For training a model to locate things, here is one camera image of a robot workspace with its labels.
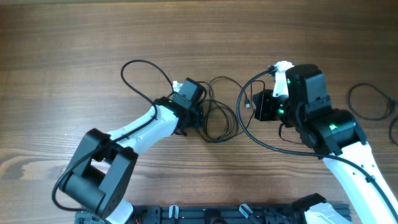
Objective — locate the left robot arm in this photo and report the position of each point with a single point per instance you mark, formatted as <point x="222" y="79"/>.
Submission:
<point x="100" y="170"/>

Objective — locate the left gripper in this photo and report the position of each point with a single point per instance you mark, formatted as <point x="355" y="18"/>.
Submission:
<point x="195" y="117"/>

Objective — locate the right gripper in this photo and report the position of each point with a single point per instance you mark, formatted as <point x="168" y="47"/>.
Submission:
<point x="263" y="106"/>

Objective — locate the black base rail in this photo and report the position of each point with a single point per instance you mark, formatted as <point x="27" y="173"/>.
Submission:
<point x="268" y="213"/>

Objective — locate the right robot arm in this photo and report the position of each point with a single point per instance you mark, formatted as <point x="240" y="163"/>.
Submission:
<point x="300" y="100"/>

